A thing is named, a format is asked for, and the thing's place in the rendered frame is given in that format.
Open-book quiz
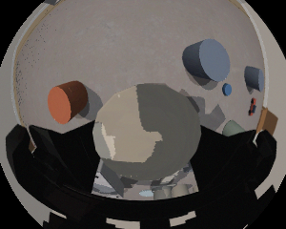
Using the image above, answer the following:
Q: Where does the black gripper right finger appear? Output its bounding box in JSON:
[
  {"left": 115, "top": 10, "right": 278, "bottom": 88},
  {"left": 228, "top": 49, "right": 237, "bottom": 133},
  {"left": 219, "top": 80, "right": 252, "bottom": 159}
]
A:
[{"left": 190, "top": 125, "right": 256, "bottom": 191}]

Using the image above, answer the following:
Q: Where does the reddish-brown cylinder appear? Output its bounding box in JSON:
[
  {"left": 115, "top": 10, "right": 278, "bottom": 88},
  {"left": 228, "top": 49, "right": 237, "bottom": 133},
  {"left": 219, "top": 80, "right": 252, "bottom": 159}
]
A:
[{"left": 48, "top": 80, "right": 89, "bottom": 125}]

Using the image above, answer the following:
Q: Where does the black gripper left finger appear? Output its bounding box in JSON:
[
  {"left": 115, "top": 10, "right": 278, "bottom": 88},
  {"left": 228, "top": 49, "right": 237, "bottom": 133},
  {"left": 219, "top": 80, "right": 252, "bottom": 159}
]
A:
[{"left": 29, "top": 119, "right": 101, "bottom": 194}]

